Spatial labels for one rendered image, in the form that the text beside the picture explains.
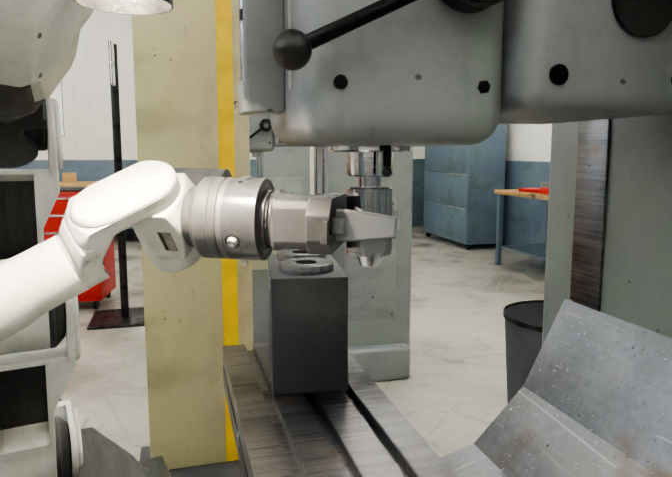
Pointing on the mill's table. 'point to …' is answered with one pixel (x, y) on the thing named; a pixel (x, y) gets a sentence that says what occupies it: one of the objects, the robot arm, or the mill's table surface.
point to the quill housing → (390, 67)
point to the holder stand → (307, 323)
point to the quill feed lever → (290, 55)
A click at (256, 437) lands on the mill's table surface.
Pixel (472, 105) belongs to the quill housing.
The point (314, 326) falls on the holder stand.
